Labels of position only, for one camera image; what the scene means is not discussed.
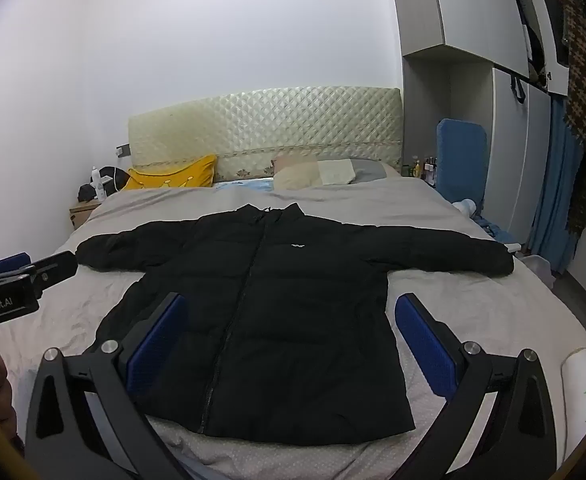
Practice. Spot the pale blue cloth bundle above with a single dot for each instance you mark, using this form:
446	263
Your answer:
465	206

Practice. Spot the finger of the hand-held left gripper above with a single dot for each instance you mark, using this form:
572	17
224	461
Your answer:
55	267
10	262

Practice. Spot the blue curtain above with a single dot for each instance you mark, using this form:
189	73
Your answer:
555	185

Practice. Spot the white bottle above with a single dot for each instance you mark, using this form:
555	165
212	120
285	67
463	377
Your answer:
97	185

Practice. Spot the cluster of small bottles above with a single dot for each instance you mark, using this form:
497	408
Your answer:
420	169

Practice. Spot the beige pillow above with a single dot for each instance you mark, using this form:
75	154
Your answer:
308	172

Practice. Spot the black bag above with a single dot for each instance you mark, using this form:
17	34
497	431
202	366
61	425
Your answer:
89	191

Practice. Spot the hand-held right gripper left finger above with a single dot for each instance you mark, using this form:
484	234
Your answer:
158	345

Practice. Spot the black puffer jacket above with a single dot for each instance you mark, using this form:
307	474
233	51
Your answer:
283	335

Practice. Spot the bed with grey sheet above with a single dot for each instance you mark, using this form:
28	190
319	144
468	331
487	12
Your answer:
473	280

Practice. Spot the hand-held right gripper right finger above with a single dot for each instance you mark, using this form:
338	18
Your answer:
423	345

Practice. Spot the grey wardrobe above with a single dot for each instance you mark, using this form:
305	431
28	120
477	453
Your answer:
473	15

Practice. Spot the blue folded cushion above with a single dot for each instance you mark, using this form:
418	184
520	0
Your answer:
460	160

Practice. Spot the grey plastic bin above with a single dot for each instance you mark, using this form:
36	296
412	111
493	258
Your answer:
540	267

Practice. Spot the grey pillow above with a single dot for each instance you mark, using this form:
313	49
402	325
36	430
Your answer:
373	170

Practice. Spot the wall socket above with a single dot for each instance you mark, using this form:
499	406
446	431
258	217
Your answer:
123	149

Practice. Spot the wooden nightstand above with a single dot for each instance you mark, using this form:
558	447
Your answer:
84	212

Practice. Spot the yellow pillow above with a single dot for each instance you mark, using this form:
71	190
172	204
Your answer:
173	175

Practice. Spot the cream quilted headboard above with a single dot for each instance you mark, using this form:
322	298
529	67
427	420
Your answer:
263	125

